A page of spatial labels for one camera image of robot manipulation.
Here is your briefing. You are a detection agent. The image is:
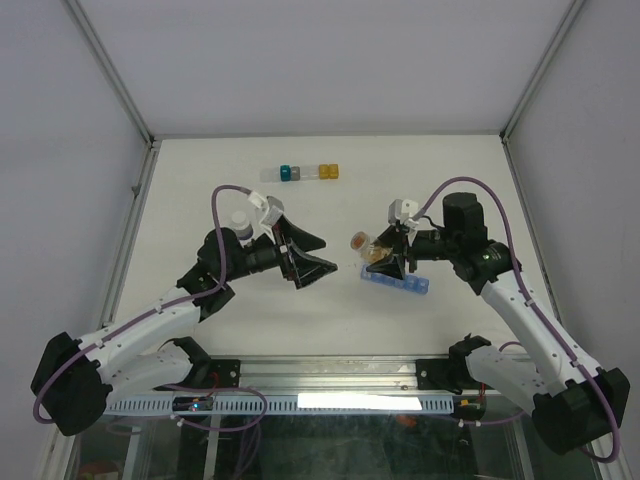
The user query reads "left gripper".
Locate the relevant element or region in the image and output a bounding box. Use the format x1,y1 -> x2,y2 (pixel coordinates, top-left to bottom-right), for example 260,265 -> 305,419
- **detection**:
222,215 -> 337,287

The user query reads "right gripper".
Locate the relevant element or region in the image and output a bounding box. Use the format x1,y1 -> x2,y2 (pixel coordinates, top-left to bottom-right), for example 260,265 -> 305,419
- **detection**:
366,224 -> 460,280

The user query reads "amber pill bottle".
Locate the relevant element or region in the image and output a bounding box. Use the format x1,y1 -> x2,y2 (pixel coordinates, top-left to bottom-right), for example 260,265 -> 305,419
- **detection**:
350,231 -> 392,264

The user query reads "blue weekly pill organizer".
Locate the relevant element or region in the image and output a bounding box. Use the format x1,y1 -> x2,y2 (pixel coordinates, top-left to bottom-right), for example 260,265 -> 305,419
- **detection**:
360,265 -> 430,296

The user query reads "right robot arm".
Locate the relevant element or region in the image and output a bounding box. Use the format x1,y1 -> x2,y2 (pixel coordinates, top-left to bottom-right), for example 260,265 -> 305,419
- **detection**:
367,192 -> 630,455

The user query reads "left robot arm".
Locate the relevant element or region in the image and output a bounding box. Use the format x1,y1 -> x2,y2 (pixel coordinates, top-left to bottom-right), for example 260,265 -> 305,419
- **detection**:
30,216 -> 338,436

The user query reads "white cap pill bottle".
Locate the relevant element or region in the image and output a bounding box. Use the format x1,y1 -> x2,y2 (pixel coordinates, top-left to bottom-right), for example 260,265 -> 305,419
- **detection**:
230,211 -> 254,244

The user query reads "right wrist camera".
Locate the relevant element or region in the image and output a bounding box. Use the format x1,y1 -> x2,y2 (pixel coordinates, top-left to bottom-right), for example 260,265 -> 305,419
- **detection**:
388,199 -> 420,228

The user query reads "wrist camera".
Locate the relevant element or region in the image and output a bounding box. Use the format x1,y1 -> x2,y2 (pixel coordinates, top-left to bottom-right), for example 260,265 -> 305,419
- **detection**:
388,199 -> 420,228
247,190 -> 284,239

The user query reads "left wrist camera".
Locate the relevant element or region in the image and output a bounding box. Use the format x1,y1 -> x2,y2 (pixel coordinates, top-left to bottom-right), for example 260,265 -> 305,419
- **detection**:
247,190 -> 284,239

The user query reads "aluminium front rail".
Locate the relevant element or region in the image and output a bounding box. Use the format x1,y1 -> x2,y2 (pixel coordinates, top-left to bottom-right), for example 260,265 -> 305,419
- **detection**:
62,353 -> 599,399

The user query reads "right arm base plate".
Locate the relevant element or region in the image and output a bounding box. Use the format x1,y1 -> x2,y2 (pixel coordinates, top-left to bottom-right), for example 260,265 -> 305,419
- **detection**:
415,357 -> 481,395

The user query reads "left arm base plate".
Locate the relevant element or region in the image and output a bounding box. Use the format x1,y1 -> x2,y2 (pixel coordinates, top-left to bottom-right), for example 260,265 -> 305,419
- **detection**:
177,357 -> 241,391

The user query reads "grey slotted cable duct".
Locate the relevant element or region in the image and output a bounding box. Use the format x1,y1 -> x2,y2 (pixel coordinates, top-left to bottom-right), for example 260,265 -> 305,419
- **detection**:
105,393 -> 454,417

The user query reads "right aluminium frame post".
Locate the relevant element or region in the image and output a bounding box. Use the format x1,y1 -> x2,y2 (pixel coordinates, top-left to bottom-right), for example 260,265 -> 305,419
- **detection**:
499,0 -> 588,143

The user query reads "aluminium frame post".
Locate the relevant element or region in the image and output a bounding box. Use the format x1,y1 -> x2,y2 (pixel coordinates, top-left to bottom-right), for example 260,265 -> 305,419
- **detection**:
61,0 -> 155,147
499,0 -> 588,143

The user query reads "left aluminium frame post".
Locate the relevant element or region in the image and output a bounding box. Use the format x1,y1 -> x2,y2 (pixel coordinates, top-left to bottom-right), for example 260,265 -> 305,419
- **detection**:
61,0 -> 155,147

